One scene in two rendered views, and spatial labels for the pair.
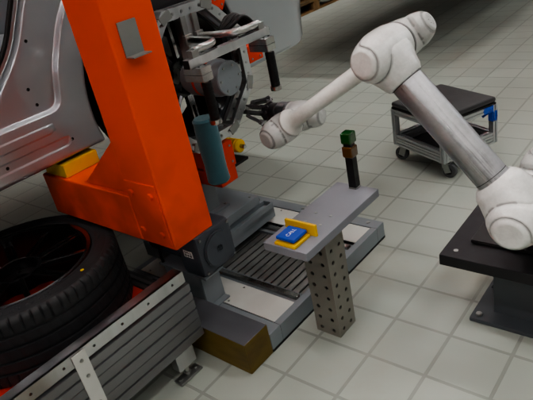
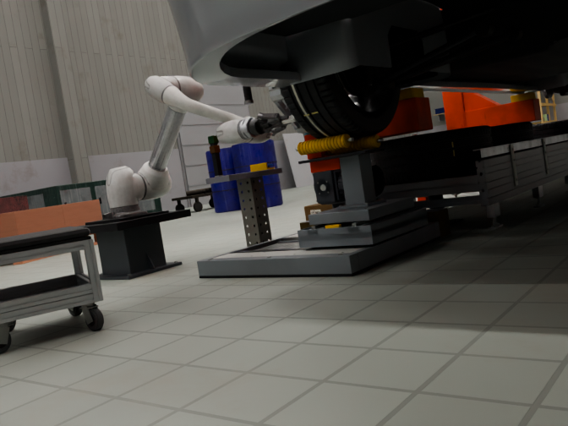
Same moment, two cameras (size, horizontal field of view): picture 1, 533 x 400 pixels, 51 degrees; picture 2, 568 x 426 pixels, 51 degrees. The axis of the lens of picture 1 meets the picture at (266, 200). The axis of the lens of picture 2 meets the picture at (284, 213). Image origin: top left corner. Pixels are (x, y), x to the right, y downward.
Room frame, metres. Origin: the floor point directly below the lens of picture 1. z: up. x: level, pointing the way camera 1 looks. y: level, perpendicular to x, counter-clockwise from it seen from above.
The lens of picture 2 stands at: (4.80, -0.32, 0.41)
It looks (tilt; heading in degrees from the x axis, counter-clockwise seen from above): 4 degrees down; 174
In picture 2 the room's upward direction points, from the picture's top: 9 degrees counter-clockwise
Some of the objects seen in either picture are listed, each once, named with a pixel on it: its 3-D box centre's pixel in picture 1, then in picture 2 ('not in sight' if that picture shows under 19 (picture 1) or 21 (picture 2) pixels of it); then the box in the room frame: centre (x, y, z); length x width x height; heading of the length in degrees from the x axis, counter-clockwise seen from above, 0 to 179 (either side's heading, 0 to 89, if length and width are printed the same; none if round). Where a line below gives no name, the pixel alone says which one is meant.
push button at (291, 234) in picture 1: (291, 235); not in sight; (1.49, -0.05, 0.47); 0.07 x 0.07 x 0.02; 45
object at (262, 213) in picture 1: (210, 227); (364, 226); (2.27, 0.28, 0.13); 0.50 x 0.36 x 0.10; 135
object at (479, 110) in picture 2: not in sight; (499, 103); (0.44, 1.90, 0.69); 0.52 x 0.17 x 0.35; 45
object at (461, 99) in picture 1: (443, 129); (35, 284); (2.70, -0.99, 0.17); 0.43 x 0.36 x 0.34; 21
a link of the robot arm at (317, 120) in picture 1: (304, 115); (233, 132); (2.06, -0.21, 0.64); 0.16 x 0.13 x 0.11; 45
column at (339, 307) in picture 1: (328, 278); (255, 215); (1.59, -0.15, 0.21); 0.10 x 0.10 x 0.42; 45
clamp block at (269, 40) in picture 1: (261, 43); not in sight; (2.12, -0.11, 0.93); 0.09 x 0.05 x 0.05; 45
